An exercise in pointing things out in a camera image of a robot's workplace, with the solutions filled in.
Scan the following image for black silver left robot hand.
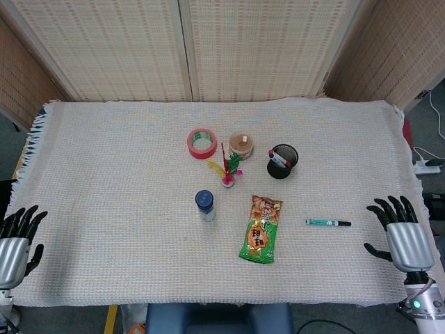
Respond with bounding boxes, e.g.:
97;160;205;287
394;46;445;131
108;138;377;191
0;205;49;290

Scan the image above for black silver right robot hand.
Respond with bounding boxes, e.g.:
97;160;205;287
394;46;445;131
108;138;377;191
363;195;435;274

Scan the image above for black marker pen teal label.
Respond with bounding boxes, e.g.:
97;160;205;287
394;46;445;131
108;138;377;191
305;218;353;228

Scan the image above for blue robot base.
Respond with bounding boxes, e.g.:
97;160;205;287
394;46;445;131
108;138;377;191
145;303;294;334

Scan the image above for black mesh pen holder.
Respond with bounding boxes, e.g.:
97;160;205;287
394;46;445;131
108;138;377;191
266;143;300;180

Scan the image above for blue capped marker pen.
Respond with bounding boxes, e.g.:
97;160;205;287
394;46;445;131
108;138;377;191
270;148;288;167

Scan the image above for white power strip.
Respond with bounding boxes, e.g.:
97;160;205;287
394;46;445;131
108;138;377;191
413;158;441;175

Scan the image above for white woven tablecloth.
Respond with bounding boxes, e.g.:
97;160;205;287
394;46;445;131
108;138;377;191
5;97;445;309

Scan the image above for green orange snack bag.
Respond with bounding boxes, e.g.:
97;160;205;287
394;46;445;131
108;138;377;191
238;194;284;266

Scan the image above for bamboo folding screen panel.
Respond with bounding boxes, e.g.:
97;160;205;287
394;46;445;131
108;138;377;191
0;0;194;103
0;15;70;130
178;0;366;102
324;0;445;111

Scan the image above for colourful feather shuttlecock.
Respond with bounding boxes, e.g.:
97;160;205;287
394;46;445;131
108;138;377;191
205;142;244;190

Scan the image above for clear jar brown contents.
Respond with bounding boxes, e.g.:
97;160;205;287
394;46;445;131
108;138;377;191
228;131;254;161

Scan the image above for blue capped white bottle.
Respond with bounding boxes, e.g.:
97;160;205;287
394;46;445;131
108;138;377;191
194;189;217;223

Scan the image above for red tape roll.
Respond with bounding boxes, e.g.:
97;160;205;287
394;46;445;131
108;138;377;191
186;127;218;161

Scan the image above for black floor cable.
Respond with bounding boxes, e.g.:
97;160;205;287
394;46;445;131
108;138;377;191
296;319;349;334

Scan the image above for white power cable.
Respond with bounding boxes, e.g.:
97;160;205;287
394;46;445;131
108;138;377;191
412;89;445;164

